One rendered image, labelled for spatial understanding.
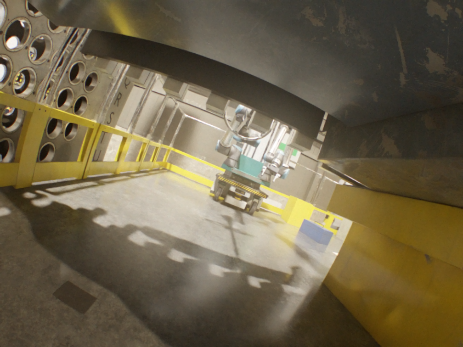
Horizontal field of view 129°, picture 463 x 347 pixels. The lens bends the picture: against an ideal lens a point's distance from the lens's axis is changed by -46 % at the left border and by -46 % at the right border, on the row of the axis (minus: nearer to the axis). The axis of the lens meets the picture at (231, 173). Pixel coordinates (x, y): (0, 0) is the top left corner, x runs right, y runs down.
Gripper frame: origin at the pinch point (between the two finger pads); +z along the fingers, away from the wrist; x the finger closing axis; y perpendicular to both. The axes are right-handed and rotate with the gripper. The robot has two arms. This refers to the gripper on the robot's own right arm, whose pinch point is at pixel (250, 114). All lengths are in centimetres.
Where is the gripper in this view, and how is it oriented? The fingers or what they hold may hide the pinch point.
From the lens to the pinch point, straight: 151.6
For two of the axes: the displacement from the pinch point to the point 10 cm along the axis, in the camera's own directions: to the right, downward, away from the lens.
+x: -1.4, 9.9, 0.4
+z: 0.8, 0.5, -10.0
